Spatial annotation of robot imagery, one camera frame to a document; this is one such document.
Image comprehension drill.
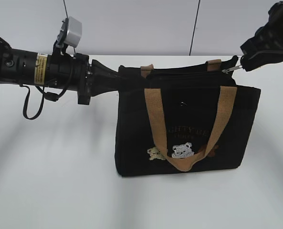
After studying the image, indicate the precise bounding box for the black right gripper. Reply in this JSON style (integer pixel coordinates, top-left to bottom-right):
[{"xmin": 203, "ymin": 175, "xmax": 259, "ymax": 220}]
[{"xmin": 240, "ymin": 1, "xmax": 283, "ymax": 72}]

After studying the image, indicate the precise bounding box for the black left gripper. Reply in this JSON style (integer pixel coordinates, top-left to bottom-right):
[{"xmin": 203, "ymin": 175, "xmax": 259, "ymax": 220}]
[{"xmin": 47, "ymin": 53, "xmax": 122, "ymax": 105}]

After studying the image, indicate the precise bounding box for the silver zipper pull ring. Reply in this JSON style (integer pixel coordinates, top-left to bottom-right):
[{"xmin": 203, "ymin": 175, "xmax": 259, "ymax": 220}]
[{"xmin": 221, "ymin": 64, "xmax": 242, "ymax": 74}]

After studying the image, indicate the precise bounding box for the black canvas tote bag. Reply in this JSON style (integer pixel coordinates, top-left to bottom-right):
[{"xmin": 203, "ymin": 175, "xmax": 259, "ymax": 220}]
[{"xmin": 115, "ymin": 56, "xmax": 261, "ymax": 177}]

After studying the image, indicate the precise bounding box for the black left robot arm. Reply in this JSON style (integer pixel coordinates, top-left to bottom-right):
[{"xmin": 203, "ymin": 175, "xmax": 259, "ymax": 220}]
[{"xmin": 0, "ymin": 37, "xmax": 123, "ymax": 105}]

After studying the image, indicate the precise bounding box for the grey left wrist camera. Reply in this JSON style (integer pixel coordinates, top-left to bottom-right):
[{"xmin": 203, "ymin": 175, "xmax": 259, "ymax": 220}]
[{"xmin": 55, "ymin": 16, "xmax": 82, "ymax": 48}]

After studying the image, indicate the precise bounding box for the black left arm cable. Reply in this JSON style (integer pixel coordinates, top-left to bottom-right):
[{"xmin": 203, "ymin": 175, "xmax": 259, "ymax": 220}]
[{"xmin": 19, "ymin": 45, "xmax": 83, "ymax": 120}]

